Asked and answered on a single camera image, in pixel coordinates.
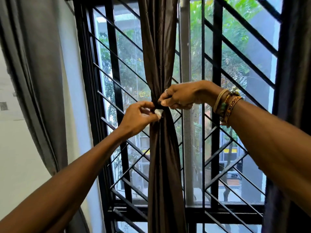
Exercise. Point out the person's left hand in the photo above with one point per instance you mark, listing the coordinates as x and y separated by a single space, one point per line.
136 118

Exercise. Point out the person's right hand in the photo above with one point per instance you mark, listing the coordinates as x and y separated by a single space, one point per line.
189 94

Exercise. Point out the dark brown curtain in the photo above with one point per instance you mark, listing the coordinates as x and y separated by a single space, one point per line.
291 70
158 46

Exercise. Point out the grey curtain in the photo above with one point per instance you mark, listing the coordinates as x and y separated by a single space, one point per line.
41 70

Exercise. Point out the person's right forearm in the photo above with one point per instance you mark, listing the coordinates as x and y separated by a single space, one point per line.
274 148

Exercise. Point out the person's left forearm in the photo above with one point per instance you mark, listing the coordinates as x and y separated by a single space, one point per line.
60 181

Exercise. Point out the grey outdoor building wall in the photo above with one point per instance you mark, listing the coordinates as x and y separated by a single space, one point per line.
257 52

